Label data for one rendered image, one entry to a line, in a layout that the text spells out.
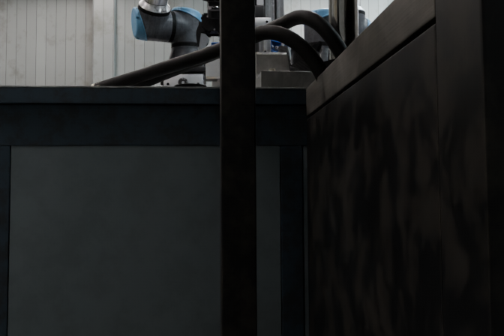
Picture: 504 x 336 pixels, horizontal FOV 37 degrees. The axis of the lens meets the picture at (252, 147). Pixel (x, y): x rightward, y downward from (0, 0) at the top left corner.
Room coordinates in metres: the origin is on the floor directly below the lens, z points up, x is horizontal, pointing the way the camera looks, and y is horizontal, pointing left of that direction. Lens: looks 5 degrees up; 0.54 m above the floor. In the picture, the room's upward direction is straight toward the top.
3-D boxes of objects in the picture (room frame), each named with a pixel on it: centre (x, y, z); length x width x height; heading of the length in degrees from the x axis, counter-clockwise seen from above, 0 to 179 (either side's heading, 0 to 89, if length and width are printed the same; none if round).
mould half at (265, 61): (2.05, -0.13, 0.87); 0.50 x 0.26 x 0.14; 5
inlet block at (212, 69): (2.18, 0.11, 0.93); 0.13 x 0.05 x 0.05; 5
